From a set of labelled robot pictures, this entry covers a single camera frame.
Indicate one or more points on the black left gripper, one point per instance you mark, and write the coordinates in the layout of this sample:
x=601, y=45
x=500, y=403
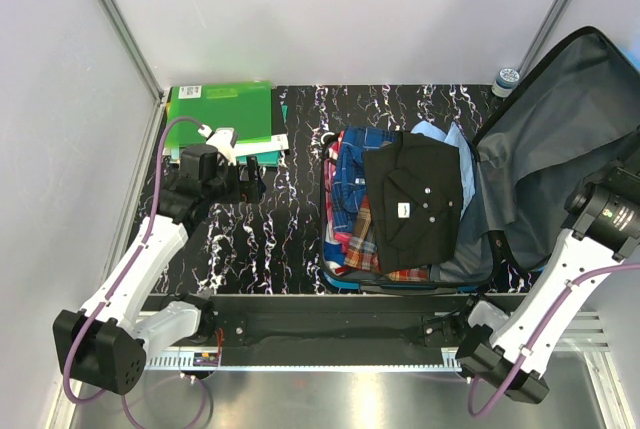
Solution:
x=246, y=191

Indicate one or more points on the blue plaid shirt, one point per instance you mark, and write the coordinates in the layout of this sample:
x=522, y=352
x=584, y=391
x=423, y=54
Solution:
x=368, y=138

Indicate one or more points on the pink camouflage shirt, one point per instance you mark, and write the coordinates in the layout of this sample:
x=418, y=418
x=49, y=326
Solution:
x=335, y=234

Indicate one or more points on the brown plaid shirt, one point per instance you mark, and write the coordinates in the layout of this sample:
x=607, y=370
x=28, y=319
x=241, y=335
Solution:
x=362, y=253

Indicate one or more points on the blue suitcase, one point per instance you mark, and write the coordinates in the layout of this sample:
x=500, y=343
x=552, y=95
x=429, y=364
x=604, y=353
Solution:
x=576, y=112

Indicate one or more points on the black shirt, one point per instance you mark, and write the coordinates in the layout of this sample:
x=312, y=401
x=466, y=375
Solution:
x=415, y=195

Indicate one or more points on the light blue shirt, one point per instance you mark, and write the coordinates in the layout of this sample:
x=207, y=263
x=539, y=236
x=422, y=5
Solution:
x=454, y=137

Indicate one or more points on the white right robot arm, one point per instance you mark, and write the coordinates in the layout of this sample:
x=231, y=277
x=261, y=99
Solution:
x=511, y=351

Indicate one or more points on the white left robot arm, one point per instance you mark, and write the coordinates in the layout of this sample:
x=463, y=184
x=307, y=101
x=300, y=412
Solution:
x=106, y=343

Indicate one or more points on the green plastic folder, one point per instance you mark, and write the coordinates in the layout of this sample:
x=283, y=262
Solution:
x=245, y=107

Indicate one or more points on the blue capped bottle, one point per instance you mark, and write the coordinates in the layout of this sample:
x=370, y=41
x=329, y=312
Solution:
x=505, y=82

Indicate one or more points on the aluminium frame rail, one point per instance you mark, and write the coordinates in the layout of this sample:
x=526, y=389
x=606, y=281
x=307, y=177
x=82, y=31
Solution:
x=131, y=47

